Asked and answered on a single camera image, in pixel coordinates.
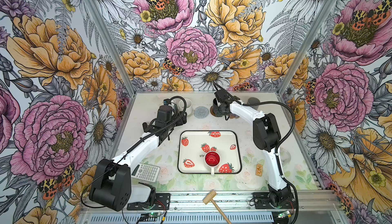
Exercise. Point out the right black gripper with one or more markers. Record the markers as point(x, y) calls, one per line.
point(227, 113)

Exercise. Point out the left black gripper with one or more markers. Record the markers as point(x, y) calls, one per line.
point(181, 121)

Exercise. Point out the black mug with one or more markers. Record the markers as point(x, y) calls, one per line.
point(220, 109)

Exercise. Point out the blue grey woven coaster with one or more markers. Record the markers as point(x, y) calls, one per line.
point(201, 112)

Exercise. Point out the grey mug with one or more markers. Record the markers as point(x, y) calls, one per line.
point(254, 102)

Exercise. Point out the red interior white mug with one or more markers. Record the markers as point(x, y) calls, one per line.
point(212, 160)

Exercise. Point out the brown paw shaped coaster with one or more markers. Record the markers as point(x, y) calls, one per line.
point(233, 116)

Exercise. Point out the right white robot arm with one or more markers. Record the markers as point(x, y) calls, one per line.
point(266, 137)

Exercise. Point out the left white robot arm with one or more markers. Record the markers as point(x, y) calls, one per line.
point(112, 184)

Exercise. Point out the strawberry print serving tray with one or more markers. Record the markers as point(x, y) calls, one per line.
point(195, 144)

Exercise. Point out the white calculator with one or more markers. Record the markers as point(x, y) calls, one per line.
point(146, 172)

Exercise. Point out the small orange biscuit block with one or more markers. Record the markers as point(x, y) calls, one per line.
point(259, 170)

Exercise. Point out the wooden mallet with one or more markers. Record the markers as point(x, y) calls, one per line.
point(209, 198)

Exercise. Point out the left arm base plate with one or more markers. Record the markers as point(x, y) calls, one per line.
point(157, 201)

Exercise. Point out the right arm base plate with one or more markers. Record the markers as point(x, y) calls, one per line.
point(264, 200)

